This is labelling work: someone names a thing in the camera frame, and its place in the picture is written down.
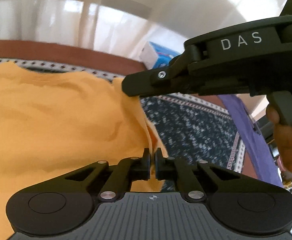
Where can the white sheer curtain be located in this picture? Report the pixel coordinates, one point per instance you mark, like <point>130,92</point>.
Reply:
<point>122,27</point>

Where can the purple cloth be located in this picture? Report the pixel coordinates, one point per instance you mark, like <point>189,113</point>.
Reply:
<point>255,144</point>

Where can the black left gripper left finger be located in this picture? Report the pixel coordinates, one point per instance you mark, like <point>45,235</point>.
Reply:
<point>109,183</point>

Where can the person's right hand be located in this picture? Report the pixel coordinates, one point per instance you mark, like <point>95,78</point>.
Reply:
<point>282,137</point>

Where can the blue tissue pack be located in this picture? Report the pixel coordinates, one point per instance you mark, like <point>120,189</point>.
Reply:
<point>156,56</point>

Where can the yellow t-shirt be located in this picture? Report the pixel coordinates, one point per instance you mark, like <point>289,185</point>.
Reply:
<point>51,124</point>

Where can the dark patterned rug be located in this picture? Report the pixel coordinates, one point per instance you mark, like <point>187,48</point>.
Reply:
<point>186,130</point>

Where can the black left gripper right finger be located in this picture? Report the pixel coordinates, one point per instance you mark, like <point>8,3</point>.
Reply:
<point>196,183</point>

